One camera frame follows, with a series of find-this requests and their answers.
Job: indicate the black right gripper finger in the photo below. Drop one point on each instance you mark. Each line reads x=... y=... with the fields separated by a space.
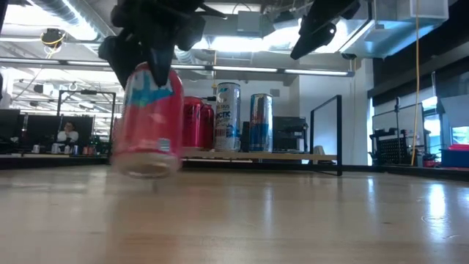
x=313 y=42

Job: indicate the white cup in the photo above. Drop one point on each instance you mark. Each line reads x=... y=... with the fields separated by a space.
x=55 y=148
x=36 y=149
x=67 y=149

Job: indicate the black tripod stand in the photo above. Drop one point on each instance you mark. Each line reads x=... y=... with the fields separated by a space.
x=396 y=113

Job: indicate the blue bin with red lid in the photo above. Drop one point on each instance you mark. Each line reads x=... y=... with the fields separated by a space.
x=456 y=155

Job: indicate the black metal frame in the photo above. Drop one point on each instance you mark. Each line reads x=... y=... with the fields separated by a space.
x=86 y=92

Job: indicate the black pegboard rack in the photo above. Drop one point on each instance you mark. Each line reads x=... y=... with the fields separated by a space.
x=394 y=150

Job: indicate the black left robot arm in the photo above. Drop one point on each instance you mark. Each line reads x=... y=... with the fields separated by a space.
x=2 y=12

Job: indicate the person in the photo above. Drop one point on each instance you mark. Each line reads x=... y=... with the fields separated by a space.
x=68 y=132

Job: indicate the orange Fanta can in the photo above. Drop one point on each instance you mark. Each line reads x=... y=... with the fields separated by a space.
x=150 y=128

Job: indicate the white blue Celsius can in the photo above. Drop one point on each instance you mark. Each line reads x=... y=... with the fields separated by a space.
x=227 y=117

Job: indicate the black frame wooden shelf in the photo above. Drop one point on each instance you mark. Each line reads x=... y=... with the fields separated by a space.
x=293 y=156

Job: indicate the blue cup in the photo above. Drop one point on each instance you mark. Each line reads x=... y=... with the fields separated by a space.
x=75 y=149

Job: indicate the silver blue Red Bull can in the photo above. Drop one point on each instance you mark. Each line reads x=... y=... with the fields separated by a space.
x=261 y=124

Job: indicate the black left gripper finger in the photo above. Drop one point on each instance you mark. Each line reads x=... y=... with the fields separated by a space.
x=122 y=58
x=161 y=67

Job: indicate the grey wall vent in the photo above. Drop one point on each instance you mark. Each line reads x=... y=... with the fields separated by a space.
x=275 y=92

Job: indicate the long ceiling light bar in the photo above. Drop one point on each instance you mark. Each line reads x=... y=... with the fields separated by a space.
x=256 y=69

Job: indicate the red Coca-Cola can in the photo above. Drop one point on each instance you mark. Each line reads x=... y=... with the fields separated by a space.
x=208 y=126
x=192 y=122

